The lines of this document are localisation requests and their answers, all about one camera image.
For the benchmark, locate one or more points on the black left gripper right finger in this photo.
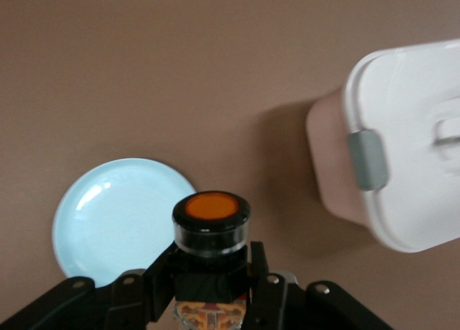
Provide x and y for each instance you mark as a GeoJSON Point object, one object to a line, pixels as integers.
{"type": "Point", "coordinates": [287, 305]}

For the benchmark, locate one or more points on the orange push button switch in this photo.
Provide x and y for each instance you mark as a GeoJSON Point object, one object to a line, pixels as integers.
{"type": "Point", "coordinates": [210, 229]}

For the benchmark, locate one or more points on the grey box latch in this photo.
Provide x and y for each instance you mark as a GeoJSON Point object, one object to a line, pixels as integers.
{"type": "Point", "coordinates": [368, 161]}

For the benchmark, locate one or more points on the light blue round plate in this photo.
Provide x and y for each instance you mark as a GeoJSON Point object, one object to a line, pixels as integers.
{"type": "Point", "coordinates": [115, 218]}

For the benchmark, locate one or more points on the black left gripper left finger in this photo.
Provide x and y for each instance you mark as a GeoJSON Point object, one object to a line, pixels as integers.
{"type": "Point", "coordinates": [90, 305]}

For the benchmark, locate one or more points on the white lidded storage box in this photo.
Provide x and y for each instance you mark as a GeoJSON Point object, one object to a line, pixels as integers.
{"type": "Point", "coordinates": [402, 92]}

